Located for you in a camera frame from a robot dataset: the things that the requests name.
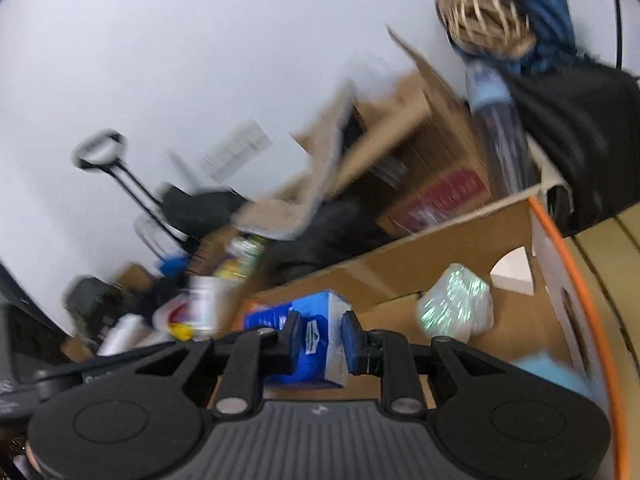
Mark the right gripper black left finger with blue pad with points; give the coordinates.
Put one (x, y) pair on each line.
(244, 360)

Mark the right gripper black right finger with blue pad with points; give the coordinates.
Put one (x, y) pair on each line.
(387, 356)

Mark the blue tissue pack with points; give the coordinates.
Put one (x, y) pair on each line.
(321, 362)

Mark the iridescent glitter plastic bag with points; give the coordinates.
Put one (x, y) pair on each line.
(459, 305)

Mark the small open cardboard box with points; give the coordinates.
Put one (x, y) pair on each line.
(224, 263)

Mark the dark green backpack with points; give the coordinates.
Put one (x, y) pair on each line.
(93, 304)

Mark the white plastic bottle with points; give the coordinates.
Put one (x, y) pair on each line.
(128, 331)

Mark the black folded garment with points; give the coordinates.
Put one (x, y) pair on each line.
(341, 230)

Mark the beige fleece mat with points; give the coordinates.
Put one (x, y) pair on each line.
(288, 214)

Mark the white wedge sponge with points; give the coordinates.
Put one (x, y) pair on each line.
(512, 273)

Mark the orange-rimmed cardboard tray box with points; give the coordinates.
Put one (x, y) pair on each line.
(559, 317)

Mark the black bag on trolley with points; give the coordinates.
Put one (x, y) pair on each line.
(199, 214)

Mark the light blue plush toy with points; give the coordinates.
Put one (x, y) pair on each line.
(542, 365)

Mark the large brown cardboard box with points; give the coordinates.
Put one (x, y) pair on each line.
(416, 161)

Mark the blue-capped water bottle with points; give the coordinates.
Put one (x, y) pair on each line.
(509, 166)

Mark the woven rattan ball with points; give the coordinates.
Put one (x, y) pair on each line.
(497, 28)

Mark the dark blue satin cloth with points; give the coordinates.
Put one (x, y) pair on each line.
(556, 43)

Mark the white wall socket panel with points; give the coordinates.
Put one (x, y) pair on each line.
(239, 147)

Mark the black trolley handle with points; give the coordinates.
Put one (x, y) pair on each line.
(104, 152)

